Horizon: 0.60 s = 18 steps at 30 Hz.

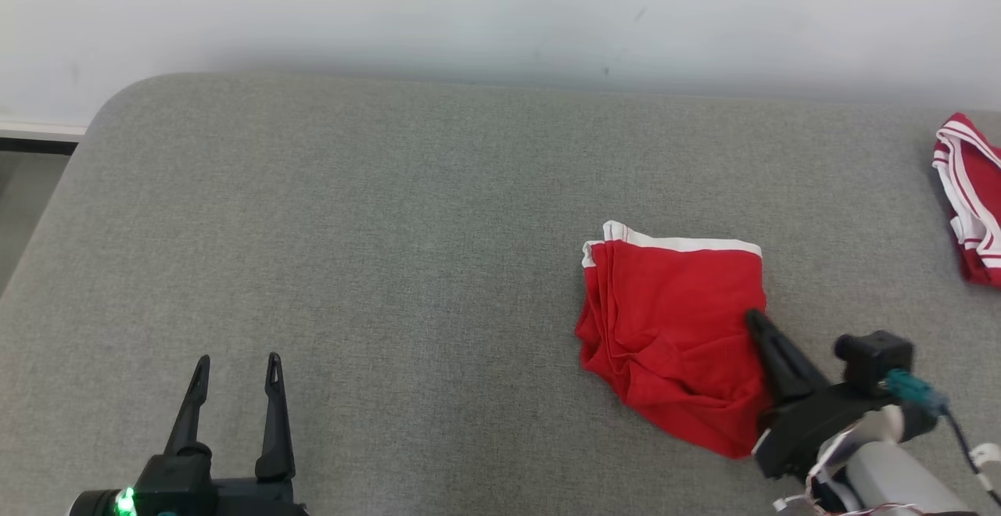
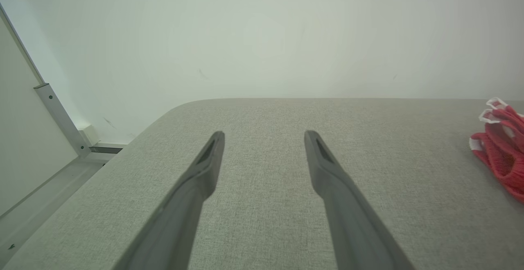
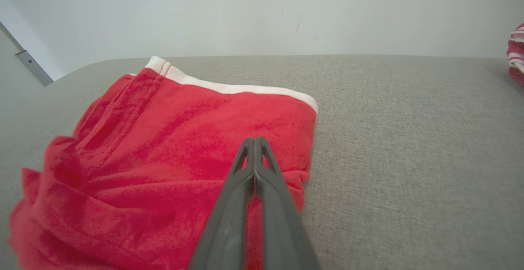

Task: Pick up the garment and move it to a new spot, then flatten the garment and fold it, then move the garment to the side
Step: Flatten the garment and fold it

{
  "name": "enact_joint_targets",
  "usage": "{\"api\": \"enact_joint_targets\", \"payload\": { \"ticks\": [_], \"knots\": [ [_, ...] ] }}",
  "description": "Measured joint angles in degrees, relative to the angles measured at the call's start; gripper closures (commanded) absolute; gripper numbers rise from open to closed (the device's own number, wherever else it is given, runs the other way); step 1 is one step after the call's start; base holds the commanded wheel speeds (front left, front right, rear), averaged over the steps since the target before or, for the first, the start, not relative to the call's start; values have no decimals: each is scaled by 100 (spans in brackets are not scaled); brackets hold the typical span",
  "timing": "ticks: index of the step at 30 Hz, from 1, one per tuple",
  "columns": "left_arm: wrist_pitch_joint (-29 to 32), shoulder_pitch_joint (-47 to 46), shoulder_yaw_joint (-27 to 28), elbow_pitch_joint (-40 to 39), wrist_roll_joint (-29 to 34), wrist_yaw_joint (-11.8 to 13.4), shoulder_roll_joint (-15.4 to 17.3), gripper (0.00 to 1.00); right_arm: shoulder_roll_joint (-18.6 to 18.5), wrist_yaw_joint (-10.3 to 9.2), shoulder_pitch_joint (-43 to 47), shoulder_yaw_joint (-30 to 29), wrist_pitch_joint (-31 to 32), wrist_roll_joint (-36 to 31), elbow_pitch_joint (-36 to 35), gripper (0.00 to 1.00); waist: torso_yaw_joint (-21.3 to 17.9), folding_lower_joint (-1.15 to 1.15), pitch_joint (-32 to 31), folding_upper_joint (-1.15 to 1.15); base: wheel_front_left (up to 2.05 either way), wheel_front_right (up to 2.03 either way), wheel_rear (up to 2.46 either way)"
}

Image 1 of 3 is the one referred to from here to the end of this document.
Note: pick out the teal right camera connector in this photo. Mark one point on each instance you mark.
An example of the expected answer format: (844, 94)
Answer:
(915, 391)

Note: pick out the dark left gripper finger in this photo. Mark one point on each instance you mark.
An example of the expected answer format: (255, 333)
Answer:
(189, 430)
(275, 446)

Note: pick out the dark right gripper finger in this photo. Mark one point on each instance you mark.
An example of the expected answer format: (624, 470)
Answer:
(786, 371)

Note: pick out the white wall baseboard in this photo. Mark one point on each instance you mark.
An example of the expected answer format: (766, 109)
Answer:
(39, 131)

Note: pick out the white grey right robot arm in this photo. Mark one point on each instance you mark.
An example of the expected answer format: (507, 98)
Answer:
(884, 477)

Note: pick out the red shorts with white stripes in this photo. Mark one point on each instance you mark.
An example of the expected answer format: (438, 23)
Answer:
(672, 328)

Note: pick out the grey fabric sofa cushion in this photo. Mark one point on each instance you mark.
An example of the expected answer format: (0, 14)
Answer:
(352, 266)

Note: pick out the red basketball jersey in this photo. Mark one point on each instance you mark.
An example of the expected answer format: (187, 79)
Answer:
(981, 211)

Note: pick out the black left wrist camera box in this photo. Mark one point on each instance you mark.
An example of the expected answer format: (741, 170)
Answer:
(176, 477)

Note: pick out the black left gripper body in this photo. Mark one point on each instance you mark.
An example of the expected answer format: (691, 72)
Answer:
(250, 500)

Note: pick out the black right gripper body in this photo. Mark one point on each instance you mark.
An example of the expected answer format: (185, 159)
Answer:
(805, 426)

